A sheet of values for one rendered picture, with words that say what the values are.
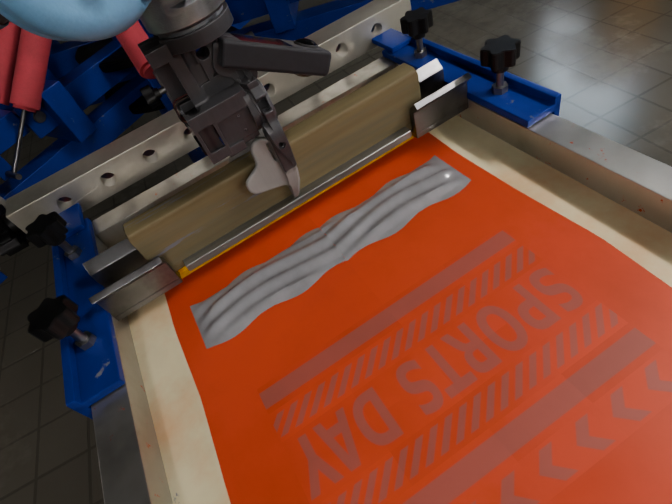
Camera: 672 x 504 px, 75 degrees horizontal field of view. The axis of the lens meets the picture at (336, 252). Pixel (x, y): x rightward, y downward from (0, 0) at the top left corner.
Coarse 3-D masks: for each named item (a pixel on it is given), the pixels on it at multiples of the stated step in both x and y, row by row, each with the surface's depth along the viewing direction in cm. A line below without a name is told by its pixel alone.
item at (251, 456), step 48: (288, 240) 54; (192, 288) 53; (336, 288) 47; (192, 336) 49; (240, 336) 47; (288, 336) 45; (240, 384) 43; (240, 432) 40; (240, 480) 37; (288, 480) 36
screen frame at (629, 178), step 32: (384, 64) 68; (320, 96) 67; (288, 128) 65; (512, 128) 52; (544, 128) 49; (576, 128) 48; (224, 160) 63; (544, 160) 50; (576, 160) 46; (608, 160) 44; (640, 160) 43; (160, 192) 62; (608, 192) 45; (640, 192) 41; (96, 224) 62; (128, 352) 47; (128, 384) 43; (96, 416) 41; (128, 416) 40; (128, 448) 38; (128, 480) 36; (160, 480) 38
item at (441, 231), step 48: (432, 144) 58; (336, 192) 57; (480, 192) 51; (384, 240) 50; (432, 240) 48; (528, 240) 45; (576, 240) 43; (384, 288) 46; (624, 288) 39; (576, 480) 31; (624, 480) 30
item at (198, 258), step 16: (384, 144) 55; (352, 160) 54; (368, 160) 54; (336, 176) 53; (304, 192) 53; (272, 208) 53; (288, 208) 53; (256, 224) 52; (224, 240) 51; (240, 240) 52; (192, 256) 51; (208, 256) 51
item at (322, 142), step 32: (352, 96) 51; (384, 96) 52; (416, 96) 54; (320, 128) 50; (352, 128) 52; (384, 128) 54; (320, 160) 52; (192, 192) 48; (224, 192) 49; (288, 192) 53; (128, 224) 47; (160, 224) 47; (192, 224) 49; (224, 224) 51; (160, 256) 49
